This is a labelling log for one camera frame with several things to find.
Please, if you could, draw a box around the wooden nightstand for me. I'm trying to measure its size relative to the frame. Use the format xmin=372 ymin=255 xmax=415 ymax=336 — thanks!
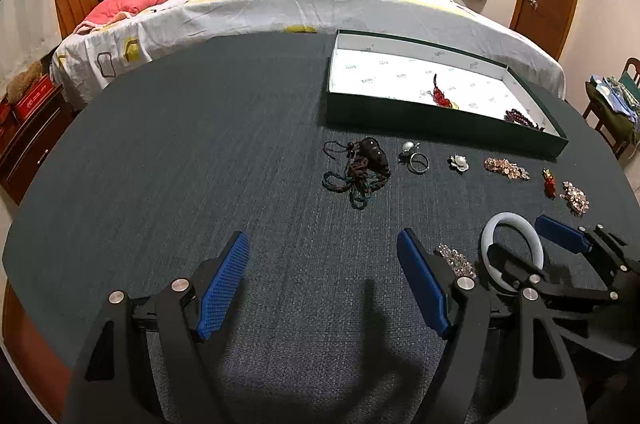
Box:
xmin=1 ymin=75 xmax=74 ymax=205

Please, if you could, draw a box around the silver pearl ring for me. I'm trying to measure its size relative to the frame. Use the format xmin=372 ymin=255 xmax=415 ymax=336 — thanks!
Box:
xmin=398 ymin=140 xmax=432 ymax=176

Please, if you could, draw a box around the dark cord necklace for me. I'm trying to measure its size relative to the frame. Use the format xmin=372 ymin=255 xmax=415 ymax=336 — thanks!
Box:
xmin=321 ymin=137 xmax=393 ymax=211

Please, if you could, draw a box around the wooden chair with clothes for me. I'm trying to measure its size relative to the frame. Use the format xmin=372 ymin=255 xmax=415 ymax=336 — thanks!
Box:
xmin=582 ymin=58 xmax=639 ymax=159

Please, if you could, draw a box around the white pearl flower brooch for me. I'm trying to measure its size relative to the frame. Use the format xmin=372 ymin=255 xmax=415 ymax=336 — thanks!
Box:
xmin=448 ymin=154 xmax=470 ymax=173

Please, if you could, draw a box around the rose gold chain bracelet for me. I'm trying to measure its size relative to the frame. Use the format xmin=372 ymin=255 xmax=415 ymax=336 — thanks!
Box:
xmin=482 ymin=156 xmax=532 ymax=183

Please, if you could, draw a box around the bed with patterned sheet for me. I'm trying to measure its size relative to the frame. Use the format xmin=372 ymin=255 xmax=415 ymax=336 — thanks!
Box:
xmin=50 ymin=0 xmax=566 ymax=110

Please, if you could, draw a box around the green jewelry tray box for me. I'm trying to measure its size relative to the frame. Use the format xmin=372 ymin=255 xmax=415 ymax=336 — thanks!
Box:
xmin=326 ymin=30 xmax=568 ymax=159

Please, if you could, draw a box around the dark red bead bracelet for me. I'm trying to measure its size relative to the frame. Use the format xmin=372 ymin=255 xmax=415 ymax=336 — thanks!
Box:
xmin=503 ymin=106 xmax=547 ymax=133

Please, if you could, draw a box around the silver rhinestone brooch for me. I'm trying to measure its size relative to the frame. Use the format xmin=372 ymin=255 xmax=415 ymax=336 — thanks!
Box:
xmin=435 ymin=243 xmax=477 ymax=280

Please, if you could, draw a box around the dark green table cloth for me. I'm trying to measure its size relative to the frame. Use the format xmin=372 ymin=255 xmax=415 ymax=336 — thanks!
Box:
xmin=2 ymin=30 xmax=640 ymax=424

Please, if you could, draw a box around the white jade bangle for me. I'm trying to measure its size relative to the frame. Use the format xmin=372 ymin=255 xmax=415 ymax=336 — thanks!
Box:
xmin=480 ymin=211 xmax=544 ymax=293

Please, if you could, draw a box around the red knot gold charm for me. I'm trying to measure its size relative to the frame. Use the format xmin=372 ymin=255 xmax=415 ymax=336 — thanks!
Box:
xmin=432 ymin=75 xmax=459 ymax=110

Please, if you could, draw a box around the red tassel gold charm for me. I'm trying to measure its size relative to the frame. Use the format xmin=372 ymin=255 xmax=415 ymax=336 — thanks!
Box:
xmin=541 ymin=168 xmax=556 ymax=199

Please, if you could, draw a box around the pearl flower rhinestone brooch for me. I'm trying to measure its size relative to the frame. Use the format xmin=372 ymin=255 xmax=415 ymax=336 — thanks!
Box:
xmin=560 ymin=181 xmax=590 ymax=217

